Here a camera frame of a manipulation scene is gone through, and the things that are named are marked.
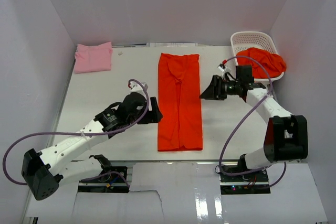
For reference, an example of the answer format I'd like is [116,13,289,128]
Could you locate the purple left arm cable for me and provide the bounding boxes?
[2,79,150,187]

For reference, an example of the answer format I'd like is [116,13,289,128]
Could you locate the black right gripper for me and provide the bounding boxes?
[199,75,240,101]

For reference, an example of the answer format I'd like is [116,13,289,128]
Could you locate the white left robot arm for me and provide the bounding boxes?
[22,93,163,200]

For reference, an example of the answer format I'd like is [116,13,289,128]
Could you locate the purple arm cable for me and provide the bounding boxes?
[217,56,287,189]
[2,79,150,187]

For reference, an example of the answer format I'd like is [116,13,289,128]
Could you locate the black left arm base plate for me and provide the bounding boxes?
[77,166,132,194]

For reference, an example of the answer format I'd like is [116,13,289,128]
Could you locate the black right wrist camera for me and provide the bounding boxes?
[235,65,254,83]

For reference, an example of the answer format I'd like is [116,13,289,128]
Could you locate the white perforated plastic basket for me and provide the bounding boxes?
[230,31,284,86]

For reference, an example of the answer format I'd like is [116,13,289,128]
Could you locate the folded pink t shirt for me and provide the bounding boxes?
[73,42,113,74]

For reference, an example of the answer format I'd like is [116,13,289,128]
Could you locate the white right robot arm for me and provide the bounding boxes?
[200,75,308,182]

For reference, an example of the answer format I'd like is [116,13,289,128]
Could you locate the white paper strip at wall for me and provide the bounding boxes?
[146,42,198,47]

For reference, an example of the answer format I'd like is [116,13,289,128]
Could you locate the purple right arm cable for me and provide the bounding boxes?
[217,56,287,189]

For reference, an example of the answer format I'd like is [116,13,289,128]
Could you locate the orange t shirt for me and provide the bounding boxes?
[157,53,203,152]
[237,47,287,79]

